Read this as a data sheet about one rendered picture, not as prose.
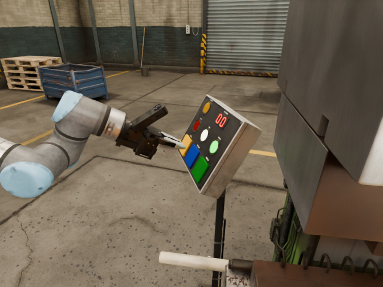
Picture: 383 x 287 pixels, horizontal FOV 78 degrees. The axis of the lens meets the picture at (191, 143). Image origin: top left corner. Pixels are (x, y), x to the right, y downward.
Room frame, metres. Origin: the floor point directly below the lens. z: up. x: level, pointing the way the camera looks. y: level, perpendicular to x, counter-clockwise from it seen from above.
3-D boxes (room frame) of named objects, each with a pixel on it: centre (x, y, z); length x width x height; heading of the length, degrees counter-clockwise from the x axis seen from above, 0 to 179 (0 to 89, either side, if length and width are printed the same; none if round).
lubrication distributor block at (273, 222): (0.62, -0.30, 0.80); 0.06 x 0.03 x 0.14; 172
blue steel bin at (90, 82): (5.24, 2.57, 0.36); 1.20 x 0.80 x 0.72; 60
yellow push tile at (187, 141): (0.90, 0.02, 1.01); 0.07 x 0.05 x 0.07; 17
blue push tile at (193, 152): (0.80, -0.01, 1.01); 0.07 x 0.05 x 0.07; 17
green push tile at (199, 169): (0.71, -0.03, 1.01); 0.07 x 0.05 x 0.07; 17
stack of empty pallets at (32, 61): (6.50, 4.15, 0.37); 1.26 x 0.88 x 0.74; 72
